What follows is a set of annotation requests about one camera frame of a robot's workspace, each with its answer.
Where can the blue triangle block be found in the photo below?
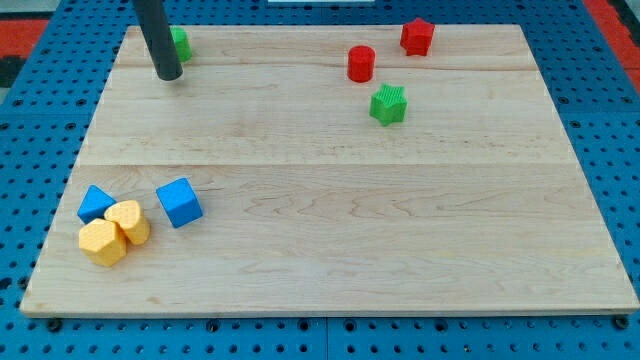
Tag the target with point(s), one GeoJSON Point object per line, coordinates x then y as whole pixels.
{"type": "Point", "coordinates": [94, 204]}

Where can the light wooden board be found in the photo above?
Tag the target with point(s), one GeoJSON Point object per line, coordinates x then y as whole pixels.
{"type": "Point", "coordinates": [474, 205]}

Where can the green star block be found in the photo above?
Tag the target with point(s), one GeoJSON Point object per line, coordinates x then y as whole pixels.
{"type": "Point", "coordinates": [388, 104]}

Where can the red cylinder block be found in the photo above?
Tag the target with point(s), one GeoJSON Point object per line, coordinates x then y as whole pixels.
{"type": "Point", "coordinates": [361, 63]}

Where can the blue cube block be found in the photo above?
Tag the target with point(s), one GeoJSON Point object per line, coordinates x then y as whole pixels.
{"type": "Point", "coordinates": [179, 201]}

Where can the red star block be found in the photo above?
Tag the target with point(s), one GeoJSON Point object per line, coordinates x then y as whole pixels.
{"type": "Point", "coordinates": [417, 36]}

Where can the yellow heart block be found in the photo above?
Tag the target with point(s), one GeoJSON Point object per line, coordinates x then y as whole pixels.
{"type": "Point", "coordinates": [129, 215]}

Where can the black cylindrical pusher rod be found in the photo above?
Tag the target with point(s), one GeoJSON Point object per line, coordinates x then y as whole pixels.
{"type": "Point", "coordinates": [156, 31]}

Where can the green cylinder block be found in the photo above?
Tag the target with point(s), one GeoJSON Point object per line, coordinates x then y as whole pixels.
{"type": "Point", "coordinates": [181, 42]}

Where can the yellow hexagon block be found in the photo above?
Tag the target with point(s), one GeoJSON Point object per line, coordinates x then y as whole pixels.
{"type": "Point", "coordinates": [103, 242]}

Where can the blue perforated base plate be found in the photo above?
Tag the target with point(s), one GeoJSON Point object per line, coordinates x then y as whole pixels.
{"type": "Point", "coordinates": [48, 108]}

